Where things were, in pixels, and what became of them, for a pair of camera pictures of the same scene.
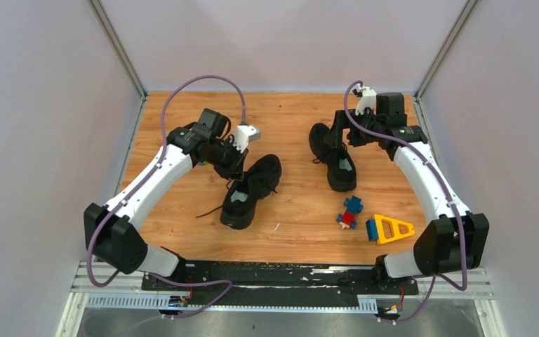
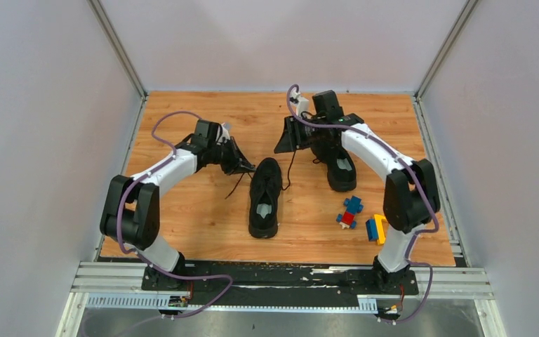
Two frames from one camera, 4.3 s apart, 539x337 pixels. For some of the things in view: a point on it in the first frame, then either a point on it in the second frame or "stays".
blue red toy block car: [353, 206] stays
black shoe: [340, 168] stays
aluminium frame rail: [472, 283] stays
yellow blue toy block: [384, 229] stays
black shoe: [260, 180] → [265, 185]
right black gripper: [335, 137] → [292, 139]
